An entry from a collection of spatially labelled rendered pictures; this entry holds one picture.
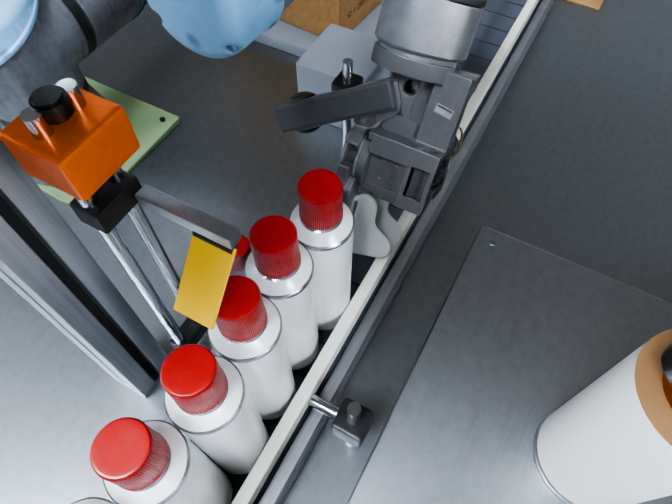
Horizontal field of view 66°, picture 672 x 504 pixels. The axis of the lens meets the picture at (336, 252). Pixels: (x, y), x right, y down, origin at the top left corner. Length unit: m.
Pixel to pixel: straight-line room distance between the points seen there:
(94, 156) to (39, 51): 0.41
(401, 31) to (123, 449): 0.32
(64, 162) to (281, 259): 0.15
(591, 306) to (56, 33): 0.65
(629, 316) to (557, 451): 0.20
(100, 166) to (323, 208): 0.15
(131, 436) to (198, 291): 0.09
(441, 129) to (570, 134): 0.43
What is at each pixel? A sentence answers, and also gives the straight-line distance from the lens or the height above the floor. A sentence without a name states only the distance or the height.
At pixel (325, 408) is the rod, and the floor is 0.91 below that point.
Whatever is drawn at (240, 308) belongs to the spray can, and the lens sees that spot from 0.33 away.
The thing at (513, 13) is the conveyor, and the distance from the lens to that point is 0.94.
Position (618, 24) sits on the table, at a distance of 1.08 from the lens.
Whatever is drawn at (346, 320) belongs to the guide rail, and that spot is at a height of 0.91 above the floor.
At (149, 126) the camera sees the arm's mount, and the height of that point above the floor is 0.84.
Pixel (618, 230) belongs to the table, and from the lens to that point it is 0.75.
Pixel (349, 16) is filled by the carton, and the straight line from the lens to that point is 0.89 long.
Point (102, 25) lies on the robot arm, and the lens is 0.73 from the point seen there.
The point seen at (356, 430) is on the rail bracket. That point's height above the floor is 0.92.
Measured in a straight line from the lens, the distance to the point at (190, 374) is 0.32.
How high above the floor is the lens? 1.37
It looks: 58 degrees down
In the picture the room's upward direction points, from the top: straight up
